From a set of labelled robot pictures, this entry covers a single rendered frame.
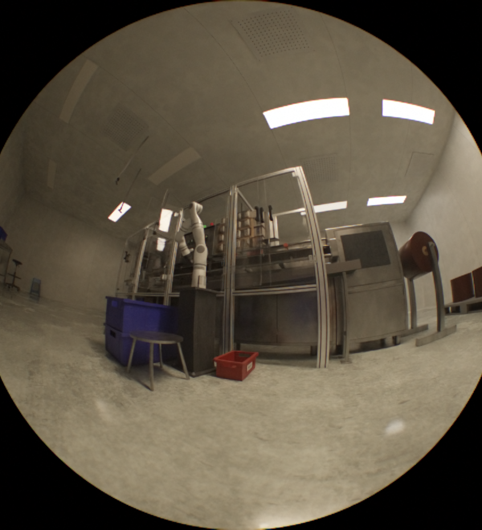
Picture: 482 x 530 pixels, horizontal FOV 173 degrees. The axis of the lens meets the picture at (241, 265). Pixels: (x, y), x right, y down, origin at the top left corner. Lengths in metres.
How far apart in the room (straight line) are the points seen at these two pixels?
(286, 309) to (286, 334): 0.24
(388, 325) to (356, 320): 0.32
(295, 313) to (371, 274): 0.77
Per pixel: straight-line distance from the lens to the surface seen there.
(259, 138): 2.59
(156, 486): 0.46
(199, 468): 0.49
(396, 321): 1.63
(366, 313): 1.50
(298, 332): 1.48
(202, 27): 2.40
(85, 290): 6.07
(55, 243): 6.18
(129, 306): 1.07
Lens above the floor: 0.40
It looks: 18 degrees up
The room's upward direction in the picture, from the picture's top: 1 degrees clockwise
